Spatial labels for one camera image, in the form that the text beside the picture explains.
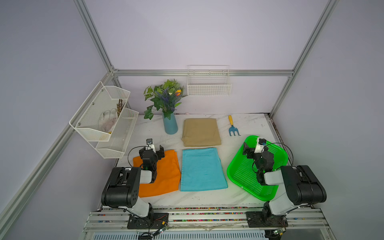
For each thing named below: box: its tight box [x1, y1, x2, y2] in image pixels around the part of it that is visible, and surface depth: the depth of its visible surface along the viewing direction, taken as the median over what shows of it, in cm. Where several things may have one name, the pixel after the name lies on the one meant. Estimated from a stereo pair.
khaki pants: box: [182, 118, 222, 147], surface depth 110 cm
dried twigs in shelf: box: [116, 99, 123, 117], surface depth 83 cm
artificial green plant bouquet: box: [143, 79, 188, 120], surface depth 88 cm
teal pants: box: [180, 147, 228, 192], surface depth 90 cm
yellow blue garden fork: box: [228, 115, 241, 137], surface depth 116 cm
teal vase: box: [162, 110, 179, 135], surface depth 108 cm
